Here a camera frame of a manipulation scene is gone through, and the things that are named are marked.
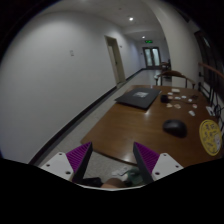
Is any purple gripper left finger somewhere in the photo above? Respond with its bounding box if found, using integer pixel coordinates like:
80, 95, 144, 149
66, 142, 93, 183

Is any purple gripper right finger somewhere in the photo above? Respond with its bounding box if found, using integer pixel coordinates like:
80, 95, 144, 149
133, 142, 160, 184

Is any black computer mouse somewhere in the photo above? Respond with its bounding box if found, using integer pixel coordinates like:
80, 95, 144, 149
163, 119, 187, 138

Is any black mouse pad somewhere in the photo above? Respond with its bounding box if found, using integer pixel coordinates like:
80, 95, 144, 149
115, 88, 160, 110

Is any white card on table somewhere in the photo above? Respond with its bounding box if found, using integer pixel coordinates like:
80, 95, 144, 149
188, 111, 195, 116

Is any small black box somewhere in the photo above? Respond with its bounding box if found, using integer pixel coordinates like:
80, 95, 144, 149
160, 95, 169, 103

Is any yellow round sticker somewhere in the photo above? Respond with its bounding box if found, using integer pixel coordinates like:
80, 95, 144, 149
199, 119, 222, 156

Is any white paper on table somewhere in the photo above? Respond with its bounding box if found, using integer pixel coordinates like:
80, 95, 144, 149
171, 88, 180, 93

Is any wooden chair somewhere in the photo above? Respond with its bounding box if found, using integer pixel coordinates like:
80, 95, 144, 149
154, 70, 196, 89

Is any glass double door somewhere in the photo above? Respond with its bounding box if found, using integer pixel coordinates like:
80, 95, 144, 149
143, 47, 161, 70

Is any green exit sign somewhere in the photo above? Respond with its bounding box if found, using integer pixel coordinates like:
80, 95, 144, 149
145, 40, 153, 44

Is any wooden door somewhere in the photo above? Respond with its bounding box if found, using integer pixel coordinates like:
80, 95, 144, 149
105, 36, 126, 84

